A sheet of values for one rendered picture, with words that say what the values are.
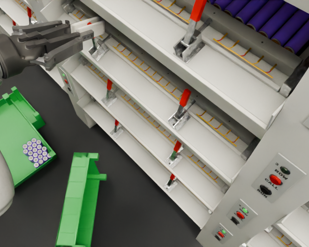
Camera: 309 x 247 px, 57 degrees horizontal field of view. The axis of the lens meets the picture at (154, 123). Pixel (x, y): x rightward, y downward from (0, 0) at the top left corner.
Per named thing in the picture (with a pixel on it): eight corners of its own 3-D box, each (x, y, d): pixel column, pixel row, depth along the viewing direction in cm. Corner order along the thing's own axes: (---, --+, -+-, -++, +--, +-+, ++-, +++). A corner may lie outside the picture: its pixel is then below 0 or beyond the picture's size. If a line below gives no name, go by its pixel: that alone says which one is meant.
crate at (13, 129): (57, 157, 114) (56, 154, 107) (11, 190, 107) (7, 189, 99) (11, 99, 115) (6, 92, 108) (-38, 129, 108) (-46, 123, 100)
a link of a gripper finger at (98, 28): (75, 28, 58) (77, 30, 58) (103, 19, 62) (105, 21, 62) (75, 40, 61) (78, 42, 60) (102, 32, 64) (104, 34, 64)
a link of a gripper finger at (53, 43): (23, 42, 52) (26, 46, 52) (78, 28, 58) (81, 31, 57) (26, 59, 55) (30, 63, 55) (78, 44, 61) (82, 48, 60)
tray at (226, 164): (230, 187, 56) (232, 180, 48) (59, 35, 80) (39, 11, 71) (296, 115, 58) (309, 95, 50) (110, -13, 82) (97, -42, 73)
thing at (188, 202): (202, 229, 89) (199, 229, 77) (87, 112, 113) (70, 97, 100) (245, 182, 91) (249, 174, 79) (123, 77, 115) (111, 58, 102)
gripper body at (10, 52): (-13, 64, 55) (32, 49, 60) (8, 89, 52) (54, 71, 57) (-25, 29, 49) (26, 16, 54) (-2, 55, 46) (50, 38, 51)
